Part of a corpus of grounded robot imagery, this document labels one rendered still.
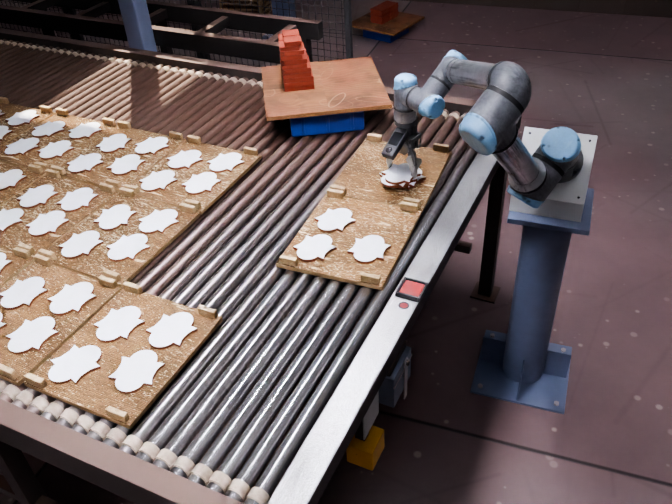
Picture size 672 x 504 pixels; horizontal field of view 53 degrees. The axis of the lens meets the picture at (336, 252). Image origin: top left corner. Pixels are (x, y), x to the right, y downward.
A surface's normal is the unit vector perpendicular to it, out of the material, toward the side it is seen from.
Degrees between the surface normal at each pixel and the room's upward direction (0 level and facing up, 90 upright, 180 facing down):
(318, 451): 0
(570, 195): 46
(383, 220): 0
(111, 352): 0
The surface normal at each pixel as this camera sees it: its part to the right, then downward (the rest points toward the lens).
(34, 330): -0.05, -0.79
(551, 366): -0.33, 0.59
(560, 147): -0.22, -0.22
